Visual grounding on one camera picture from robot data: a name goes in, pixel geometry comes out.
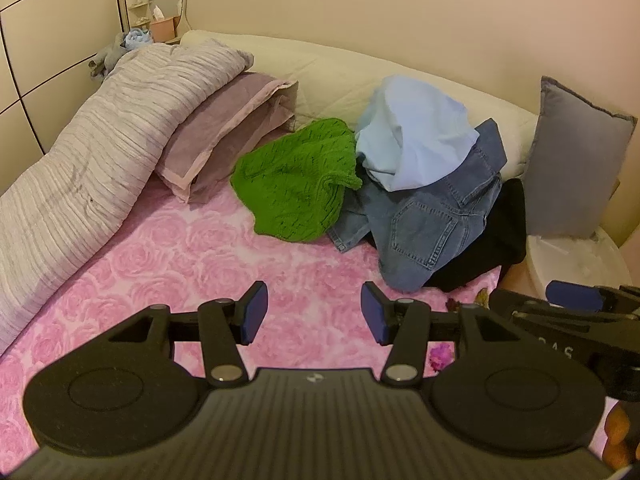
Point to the person's right hand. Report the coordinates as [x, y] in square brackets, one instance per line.
[620, 430]

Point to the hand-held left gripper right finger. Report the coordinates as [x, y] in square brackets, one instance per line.
[372, 312]

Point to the white round plastic tub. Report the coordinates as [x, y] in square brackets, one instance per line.
[565, 260]

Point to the pink tissue box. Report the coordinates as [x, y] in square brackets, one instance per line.
[162, 30]

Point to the black garment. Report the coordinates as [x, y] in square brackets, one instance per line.
[500, 230]

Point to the pink floral blanket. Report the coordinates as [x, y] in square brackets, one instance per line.
[150, 260]

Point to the grey cushion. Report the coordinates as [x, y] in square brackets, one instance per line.
[575, 160]

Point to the grey striped duvet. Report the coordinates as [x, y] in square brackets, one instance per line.
[90, 150]

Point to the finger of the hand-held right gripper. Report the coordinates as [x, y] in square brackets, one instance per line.
[575, 295]

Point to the cream quilted bolster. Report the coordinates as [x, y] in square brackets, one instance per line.
[340, 80]

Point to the purple pillow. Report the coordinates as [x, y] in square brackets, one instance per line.
[220, 120]

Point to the blue denim jeans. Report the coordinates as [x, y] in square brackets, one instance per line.
[420, 230]

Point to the green knit sweater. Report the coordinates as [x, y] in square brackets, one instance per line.
[295, 180]

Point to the cream wardrobe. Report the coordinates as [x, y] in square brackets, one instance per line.
[45, 35]

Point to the light blue crumpled cloth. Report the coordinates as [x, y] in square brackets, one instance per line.
[137, 39]

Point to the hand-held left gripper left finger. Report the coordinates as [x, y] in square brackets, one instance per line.
[255, 310]

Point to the light blue shirt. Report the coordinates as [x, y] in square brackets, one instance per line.
[415, 130]

